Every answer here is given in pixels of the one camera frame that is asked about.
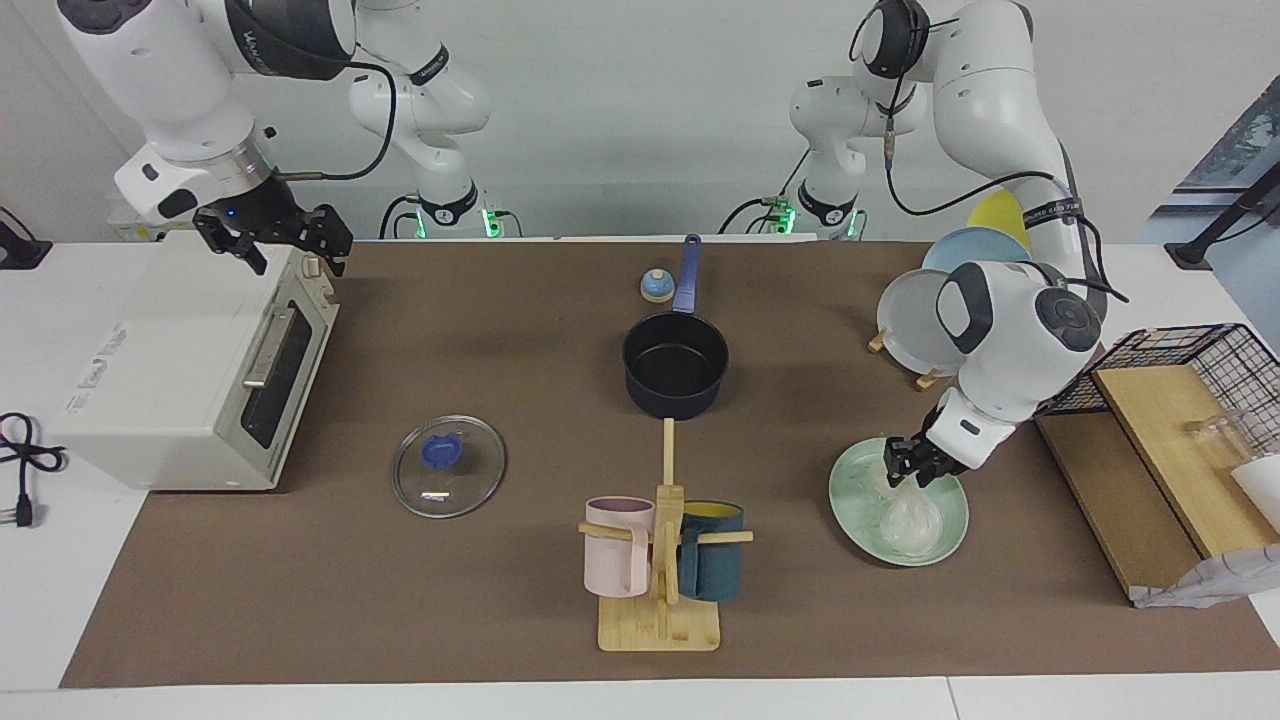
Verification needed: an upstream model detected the white cup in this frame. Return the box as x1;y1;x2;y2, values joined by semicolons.
1229;454;1280;533

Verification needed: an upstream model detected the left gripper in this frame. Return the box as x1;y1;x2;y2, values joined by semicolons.
883;400;965;491

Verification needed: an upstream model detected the black pot with blue handle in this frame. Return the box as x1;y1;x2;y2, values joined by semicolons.
621;234;731;421

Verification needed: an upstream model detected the black wire basket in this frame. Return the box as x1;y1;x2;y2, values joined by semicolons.
1035;322;1280;457

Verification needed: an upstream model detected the white plate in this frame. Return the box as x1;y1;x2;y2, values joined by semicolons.
876;268;968;377

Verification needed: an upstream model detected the wooden mug rack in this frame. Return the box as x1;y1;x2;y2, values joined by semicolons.
578;417;754;653

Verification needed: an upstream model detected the wooden plate rack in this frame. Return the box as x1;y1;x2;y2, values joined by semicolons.
867;330;948;392

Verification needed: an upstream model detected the black power cord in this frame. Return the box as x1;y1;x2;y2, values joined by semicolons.
0;412;68;529

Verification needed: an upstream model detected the pink mug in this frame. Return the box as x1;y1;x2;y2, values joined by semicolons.
583;496;656;599

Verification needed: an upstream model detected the black cable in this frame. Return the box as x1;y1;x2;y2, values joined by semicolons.
274;60;399;184
848;0;1131;304
378;193;425;241
718;148;813;235

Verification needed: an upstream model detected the light wooden board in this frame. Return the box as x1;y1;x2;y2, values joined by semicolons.
1090;364;1280;560

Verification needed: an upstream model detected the dark teal mug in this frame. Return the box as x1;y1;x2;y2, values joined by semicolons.
676;500;746;603

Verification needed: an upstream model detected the grey patterned cloth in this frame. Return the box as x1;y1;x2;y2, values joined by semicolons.
1130;543;1280;610

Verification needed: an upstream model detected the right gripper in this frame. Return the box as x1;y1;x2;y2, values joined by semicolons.
193;172;355;278

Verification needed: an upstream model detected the light blue plate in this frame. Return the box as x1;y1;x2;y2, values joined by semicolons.
921;227;1033;277

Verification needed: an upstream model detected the white toaster oven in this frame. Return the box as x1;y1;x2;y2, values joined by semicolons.
45;232;341;493

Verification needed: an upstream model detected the yellow plate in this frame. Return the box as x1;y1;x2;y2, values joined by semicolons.
966;189;1033;252

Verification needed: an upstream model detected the dark wooden board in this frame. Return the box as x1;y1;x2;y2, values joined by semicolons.
1034;410;1203;601

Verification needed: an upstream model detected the clear glass cup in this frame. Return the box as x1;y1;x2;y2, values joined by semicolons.
1184;408;1253;473

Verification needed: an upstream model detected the green plate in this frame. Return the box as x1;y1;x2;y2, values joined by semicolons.
828;437;970;568

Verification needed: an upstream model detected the black stand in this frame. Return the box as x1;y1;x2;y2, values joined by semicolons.
0;207;53;270
1164;162;1280;267

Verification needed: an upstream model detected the glass lid with blue knob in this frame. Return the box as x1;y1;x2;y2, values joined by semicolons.
391;415;508;519

